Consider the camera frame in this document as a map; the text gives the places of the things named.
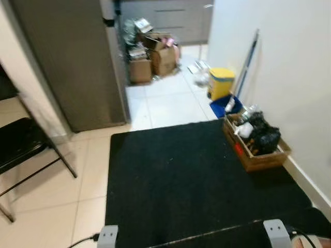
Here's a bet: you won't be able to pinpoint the grey-green bag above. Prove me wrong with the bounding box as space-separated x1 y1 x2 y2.
123 20 151 59

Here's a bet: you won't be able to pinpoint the black left wrist camera cable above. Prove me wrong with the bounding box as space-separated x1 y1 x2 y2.
67 234 99 248

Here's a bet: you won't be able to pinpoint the large cardboard box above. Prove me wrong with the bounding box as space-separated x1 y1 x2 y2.
146 35 180 78

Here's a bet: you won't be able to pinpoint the wooden crate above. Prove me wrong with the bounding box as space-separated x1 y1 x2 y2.
223 114 291 173

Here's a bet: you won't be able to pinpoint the small cardboard box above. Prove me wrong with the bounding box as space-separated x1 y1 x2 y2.
129 58 153 85

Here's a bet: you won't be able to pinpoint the black rug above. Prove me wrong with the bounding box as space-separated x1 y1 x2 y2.
105 120 331 248

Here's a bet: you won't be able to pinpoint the small box white label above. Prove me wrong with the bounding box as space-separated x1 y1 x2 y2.
133 18 154 34

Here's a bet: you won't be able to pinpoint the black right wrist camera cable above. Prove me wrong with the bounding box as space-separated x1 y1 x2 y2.
287 227 317 248

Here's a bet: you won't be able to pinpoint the yellow bin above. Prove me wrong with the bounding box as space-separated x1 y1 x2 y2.
208 68 236 101

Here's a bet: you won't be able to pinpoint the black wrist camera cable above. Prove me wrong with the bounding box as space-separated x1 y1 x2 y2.
67 234 99 248
287 227 317 248

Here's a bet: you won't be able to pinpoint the white cup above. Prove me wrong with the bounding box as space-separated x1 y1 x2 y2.
235 122 254 139

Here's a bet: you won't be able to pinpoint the crumpled clear plastic wrap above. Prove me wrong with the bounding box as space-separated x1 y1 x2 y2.
187 60 211 87

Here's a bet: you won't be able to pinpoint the black folding chair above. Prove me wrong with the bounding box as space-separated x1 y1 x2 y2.
0 118 78 224

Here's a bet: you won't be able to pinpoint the grey mop pole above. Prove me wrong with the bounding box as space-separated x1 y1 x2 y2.
227 29 260 113

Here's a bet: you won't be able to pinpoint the pink plastic handle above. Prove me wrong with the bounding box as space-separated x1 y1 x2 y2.
161 37 176 48

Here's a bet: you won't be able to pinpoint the grey kitchen cabinets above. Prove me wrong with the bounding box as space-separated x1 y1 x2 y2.
120 0 213 45

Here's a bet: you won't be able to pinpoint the black plastic bag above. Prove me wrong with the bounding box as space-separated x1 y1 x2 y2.
247 111 282 155

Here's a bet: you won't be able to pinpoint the grey fridge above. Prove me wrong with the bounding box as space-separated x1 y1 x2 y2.
10 0 130 132

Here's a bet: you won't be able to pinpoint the blue dustpan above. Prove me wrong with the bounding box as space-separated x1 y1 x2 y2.
209 95 244 119

